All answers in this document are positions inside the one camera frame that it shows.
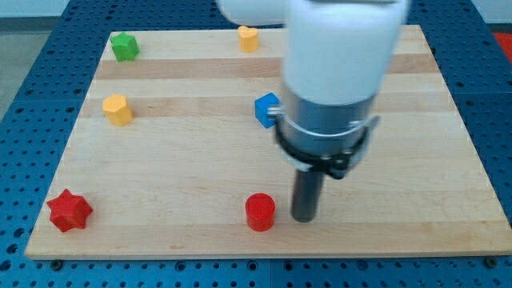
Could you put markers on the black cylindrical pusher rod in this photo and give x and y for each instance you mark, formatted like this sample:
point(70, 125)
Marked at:
point(306, 192)

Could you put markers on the yellow heart block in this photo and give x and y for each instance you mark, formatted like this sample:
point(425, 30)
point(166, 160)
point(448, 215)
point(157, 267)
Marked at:
point(248, 39)

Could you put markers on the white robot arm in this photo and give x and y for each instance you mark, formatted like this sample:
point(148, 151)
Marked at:
point(336, 55)

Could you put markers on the green star block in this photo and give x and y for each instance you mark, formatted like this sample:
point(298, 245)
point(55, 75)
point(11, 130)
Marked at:
point(124, 46)

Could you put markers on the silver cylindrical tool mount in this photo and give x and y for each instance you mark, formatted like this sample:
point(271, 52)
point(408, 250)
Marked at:
point(317, 137)

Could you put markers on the yellow hexagon block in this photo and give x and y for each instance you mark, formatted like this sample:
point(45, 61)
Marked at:
point(117, 110)

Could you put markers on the wooden board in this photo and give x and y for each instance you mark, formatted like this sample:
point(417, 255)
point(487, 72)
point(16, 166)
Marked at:
point(173, 182)

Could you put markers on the red star block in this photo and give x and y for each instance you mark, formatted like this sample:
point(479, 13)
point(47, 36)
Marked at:
point(69, 211)

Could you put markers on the blue cube block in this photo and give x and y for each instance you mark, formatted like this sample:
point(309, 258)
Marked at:
point(261, 106)

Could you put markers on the red cylinder block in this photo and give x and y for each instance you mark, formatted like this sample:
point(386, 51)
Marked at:
point(260, 212)

